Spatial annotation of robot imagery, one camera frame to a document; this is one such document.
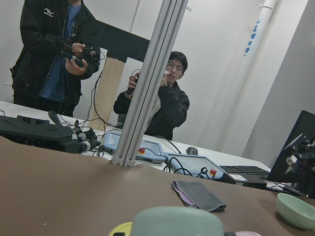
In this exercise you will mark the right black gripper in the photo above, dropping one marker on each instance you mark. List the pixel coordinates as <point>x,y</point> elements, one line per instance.
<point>300,159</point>

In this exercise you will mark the mint green cup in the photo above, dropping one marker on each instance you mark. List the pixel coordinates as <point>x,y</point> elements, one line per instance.
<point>176,221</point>

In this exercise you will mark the grey computer mouse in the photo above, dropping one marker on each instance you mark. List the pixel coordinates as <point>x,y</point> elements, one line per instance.
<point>192,151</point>

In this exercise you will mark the grey folded cloth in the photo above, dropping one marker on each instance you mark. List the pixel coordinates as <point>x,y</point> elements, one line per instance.
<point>203,198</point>

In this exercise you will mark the black foam block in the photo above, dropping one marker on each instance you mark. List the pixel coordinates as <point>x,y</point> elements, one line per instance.
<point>38,133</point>

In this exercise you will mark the white wall pipe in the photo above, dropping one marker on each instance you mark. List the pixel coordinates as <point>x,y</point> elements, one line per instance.
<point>237,82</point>

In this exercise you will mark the aluminium frame post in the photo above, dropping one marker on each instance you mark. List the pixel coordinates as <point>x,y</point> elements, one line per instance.
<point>154,65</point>

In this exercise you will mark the black monitor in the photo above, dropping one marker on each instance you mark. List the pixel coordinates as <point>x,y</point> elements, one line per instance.
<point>305,124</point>

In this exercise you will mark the pink folded cloth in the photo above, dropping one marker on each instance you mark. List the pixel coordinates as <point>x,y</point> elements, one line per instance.
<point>182,195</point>

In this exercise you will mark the black keyboard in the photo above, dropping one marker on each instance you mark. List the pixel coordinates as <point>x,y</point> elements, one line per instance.
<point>244,170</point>

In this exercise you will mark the mint green bowl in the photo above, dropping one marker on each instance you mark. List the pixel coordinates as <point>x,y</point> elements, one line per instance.
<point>295,211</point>

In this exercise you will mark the standing person black jacket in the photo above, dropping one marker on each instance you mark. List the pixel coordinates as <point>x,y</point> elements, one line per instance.
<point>52,64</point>

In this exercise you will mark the yellow cup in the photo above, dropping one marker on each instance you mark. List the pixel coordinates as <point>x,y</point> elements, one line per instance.
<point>123,229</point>

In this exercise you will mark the seated person with glasses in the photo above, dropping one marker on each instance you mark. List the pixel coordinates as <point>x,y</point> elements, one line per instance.
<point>171,103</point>

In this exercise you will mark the blue teach pendant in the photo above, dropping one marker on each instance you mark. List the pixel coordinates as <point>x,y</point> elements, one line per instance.
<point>193,165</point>
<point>148,151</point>

